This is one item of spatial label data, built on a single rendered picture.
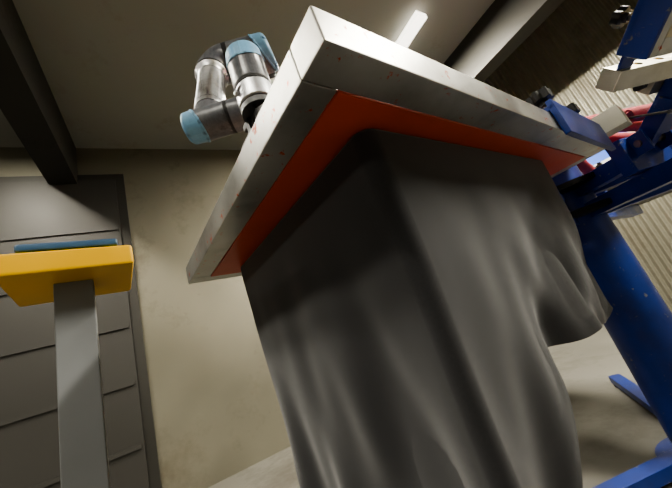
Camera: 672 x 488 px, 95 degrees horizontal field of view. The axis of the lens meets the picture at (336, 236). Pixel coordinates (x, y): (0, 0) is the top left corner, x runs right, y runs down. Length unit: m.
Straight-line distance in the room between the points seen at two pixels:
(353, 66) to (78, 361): 0.45
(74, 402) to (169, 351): 2.67
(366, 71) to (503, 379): 0.30
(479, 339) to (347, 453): 0.25
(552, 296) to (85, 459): 0.60
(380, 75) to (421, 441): 0.36
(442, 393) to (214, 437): 2.93
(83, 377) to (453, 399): 0.42
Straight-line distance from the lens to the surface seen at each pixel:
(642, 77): 1.18
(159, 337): 3.18
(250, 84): 0.66
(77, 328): 0.51
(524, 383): 0.39
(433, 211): 0.34
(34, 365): 3.26
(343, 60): 0.28
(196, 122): 0.79
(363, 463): 0.48
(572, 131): 0.66
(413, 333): 0.32
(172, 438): 3.17
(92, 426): 0.50
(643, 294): 1.57
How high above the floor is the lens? 0.75
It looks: 17 degrees up
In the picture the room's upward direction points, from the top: 19 degrees counter-clockwise
